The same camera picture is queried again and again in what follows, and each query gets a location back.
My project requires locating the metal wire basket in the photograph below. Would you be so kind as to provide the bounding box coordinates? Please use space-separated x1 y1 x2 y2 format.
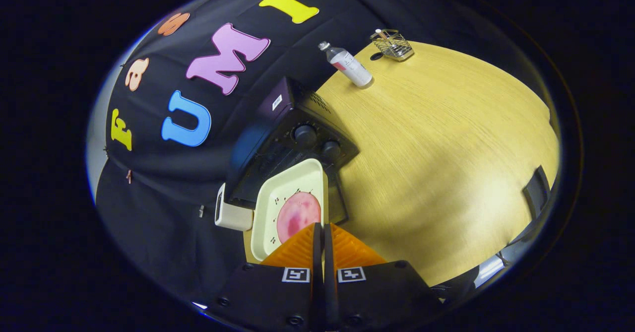
370 28 415 62

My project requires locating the black toaster oven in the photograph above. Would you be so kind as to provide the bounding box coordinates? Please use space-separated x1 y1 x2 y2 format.
226 76 359 223

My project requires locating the white bread toaster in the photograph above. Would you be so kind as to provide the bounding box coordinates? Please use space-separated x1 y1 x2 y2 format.
214 183 254 232

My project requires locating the pink round ham slice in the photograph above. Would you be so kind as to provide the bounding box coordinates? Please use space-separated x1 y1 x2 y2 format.
276 192 321 245

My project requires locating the clear plastic bottle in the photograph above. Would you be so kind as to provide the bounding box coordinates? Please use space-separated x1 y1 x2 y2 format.
318 41 374 88

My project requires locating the cream square plate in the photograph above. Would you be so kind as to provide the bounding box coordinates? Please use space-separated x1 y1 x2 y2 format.
251 158 329 262

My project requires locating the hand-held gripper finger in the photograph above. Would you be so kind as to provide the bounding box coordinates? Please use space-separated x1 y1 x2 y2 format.
206 223 324 331
323 223 443 331

